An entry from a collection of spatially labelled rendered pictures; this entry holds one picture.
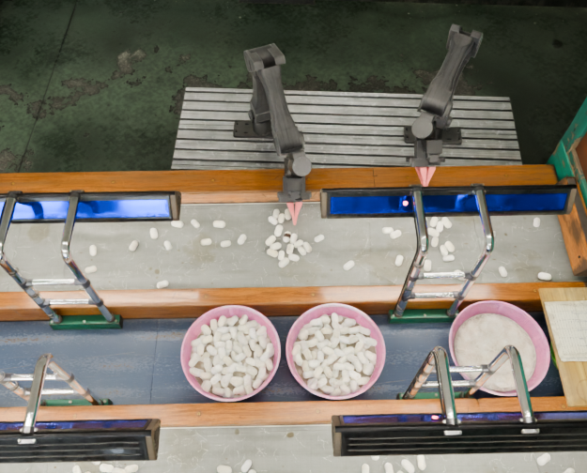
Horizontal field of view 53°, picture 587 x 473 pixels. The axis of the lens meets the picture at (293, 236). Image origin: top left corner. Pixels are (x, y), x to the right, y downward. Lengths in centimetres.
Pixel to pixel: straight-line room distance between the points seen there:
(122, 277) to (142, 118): 149
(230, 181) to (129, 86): 154
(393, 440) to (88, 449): 59
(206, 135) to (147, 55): 139
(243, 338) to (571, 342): 88
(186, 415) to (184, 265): 44
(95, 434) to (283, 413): 51
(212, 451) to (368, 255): 70
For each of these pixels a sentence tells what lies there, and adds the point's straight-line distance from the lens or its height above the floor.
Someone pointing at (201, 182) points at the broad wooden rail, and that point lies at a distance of 188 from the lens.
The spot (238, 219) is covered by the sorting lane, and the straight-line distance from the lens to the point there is 182.
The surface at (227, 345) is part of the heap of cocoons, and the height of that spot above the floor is 74.
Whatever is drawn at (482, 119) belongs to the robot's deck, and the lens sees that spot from 226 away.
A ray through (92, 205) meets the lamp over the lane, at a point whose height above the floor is 109.
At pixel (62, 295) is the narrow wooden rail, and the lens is 178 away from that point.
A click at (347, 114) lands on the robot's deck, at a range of 218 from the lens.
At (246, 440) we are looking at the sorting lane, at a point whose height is 74.
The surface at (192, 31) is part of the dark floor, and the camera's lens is 355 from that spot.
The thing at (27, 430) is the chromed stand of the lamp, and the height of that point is 112.
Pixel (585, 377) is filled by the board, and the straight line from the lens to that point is 174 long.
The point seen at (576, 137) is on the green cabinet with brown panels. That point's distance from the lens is 196.
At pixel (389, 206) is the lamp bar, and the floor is 107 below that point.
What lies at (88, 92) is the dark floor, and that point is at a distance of 334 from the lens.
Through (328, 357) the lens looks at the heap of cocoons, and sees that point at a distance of 164.
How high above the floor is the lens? 228
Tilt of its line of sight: 60 degrees down
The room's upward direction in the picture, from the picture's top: straight up
